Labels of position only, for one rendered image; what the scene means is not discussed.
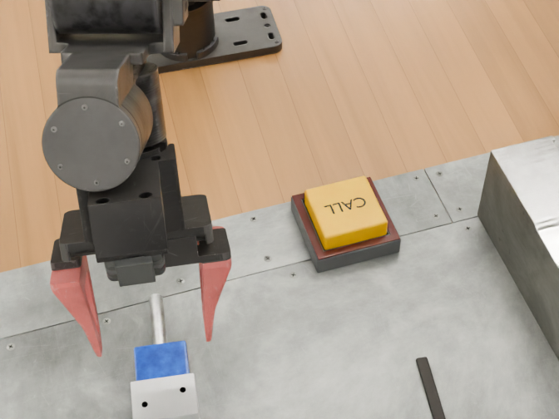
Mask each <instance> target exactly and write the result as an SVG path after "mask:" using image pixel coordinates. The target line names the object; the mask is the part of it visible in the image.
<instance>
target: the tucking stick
mask: <svg viewBox="0 0 559 419"><path fill-rule="evenodd" d="M416 363H417V365H418V370H419V373H420V377H421V379H422V383H423V387H424V391H425V393H426V397H427V399H428V405H429V407H430V411H431V413H432V416H433V419H446V418H445V415H444V412H443V407H442V404H441V402H440V398H439V395H438V390H437V388H436V385H435V382H434V379H433V375H432V371H431V368H430V366H429V362H428V359H427V357H419V358H417V359H416Z"/></svg>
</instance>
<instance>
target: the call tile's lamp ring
mask: <svg viewBox="0 0 559 419"><path fill-rule="evenodd" d="M367 180H368V182H369V184H370V186H371V188H372V190H373V192H374V194H375V197H376V199H377V201H378V203H379V205H380V207H381V209H382V211H383V213H384V215H385V217H386V219H387V221H388V231H389V233H390V235H386V236H383V237H379V238H376V239H371V240H367V241H364V242H360V243H357V244H351V245H347V246H344V247H340V248H337V249H331V250H328V251H324V252H323V250H322V248H321V246H320V243H319V241H318V238H317V236H316V233H315V232H314V228H313V226H312V224H311V222H310V220H309V216H308V215H307V212H306V210H305V208H304V205H303V203H302V200H303V199H304V193H302V194H298V195H292V198H293V200H294V203H295V206H296V208H297V210H298V212H299V216H300V218H301V219H302V222H303V224H304V227H305V229H306V232H307V234H308V236H309V239H310V242H311V244H312V245H313V248H314V252H315V253H316V255H317V258H318V260H321V259H326V258H329V257H333V256H336V255H340V254H346V253H349V252H352V251H355V250H359V249H365V248H368V247H372V246H375V245H378V244H384V243H387V242H391V241H394V240H398V239H400V237H399V235H398V232H397V230H396V229H395V227H394V225H393V222H392V220H391V219H390V217H389V215H388V212H387V210H386V208H385V206H384V204H383V201H382V200H381V198H380V196H379V194H378V191H377V190H376V188H375V186H374V184H373V181H372V180H371V178H370V177H367Z"/></svg>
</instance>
